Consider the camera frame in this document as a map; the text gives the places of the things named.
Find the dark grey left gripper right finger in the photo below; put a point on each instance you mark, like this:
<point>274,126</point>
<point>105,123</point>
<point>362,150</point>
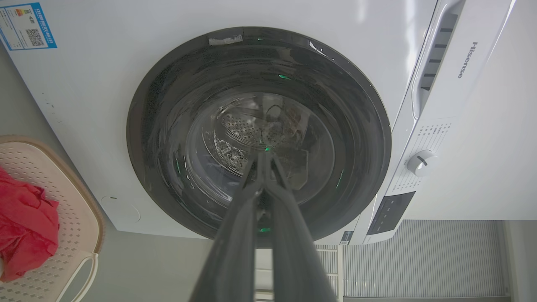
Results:
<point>293,251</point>

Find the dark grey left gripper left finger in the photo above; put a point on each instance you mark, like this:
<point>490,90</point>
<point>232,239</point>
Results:
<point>237,247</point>

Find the cream perforated laundry basket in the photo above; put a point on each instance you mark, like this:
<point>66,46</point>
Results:
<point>77,235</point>

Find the dark round washing machine door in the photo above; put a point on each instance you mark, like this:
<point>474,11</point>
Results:
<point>176,126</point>

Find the white washing machine control knob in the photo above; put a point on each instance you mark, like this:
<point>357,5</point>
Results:
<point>421,162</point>

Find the white Hisense washing machine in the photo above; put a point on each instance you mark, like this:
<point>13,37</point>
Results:
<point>92,92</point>

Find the red garment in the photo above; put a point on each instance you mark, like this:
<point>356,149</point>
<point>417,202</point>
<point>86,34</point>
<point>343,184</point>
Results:
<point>25,226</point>

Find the blue energy label sticker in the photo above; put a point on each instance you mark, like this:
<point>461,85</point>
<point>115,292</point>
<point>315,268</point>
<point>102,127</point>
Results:
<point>26,25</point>

